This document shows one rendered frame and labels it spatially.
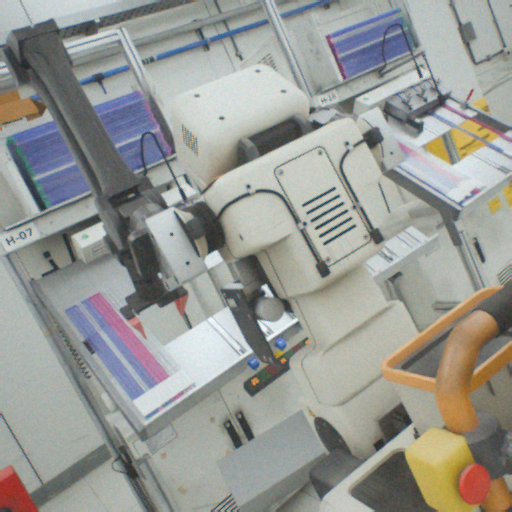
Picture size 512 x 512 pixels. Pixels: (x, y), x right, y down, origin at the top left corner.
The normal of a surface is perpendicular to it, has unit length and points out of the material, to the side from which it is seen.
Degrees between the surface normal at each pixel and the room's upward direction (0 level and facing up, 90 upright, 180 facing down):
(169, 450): 90
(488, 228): 90
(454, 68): 90
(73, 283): 42
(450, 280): 90
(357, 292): 82
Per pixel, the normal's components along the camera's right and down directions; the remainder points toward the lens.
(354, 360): 0.35, -0.16
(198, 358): 0.00, -0.70
